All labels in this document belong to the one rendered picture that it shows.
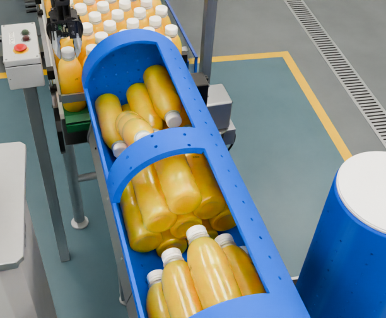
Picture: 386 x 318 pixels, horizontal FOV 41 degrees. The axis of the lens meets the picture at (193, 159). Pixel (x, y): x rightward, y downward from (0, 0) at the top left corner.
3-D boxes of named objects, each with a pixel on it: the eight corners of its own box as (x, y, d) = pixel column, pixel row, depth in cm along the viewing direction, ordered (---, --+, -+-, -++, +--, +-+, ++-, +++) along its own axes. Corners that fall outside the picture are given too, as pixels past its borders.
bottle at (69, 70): (58, 104, 162) (50, 53, 149) (77, 96, 165) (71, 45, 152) (71, 115, 158) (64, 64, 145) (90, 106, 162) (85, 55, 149)
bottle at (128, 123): (137, 140, 132) (154, 158, 114) (111, 133, 129) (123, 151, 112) (146, 113, 130) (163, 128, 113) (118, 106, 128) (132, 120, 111)
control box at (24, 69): (10, 90, 150) (2, 60, 142) (7, 53, 163) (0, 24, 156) (45, 86, 152) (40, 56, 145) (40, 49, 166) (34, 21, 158)
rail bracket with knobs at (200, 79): (180, 114, 162) (181, 88, 155) (174, 100, 167) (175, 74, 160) (210, 110, 164) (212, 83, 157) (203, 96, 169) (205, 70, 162)
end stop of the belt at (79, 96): (62, 103, 154) (61, 96, 152) (62, 102, 155) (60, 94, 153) (190, 86, 164) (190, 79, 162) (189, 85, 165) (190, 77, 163)
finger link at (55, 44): (51, 67, 144) (53, 38, 138) (49, 55, 148) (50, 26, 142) (62, 67, 145) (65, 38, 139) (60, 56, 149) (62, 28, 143)
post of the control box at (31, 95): (60, 262, 226) (19, 73, 156) (60, 255, 228) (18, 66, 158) (70, 260, 227) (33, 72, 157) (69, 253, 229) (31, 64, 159)
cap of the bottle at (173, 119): (171, 125, 129) (173, 130, 128) (161, 118, 126) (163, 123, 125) (183, 116, 128) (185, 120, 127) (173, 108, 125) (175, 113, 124)
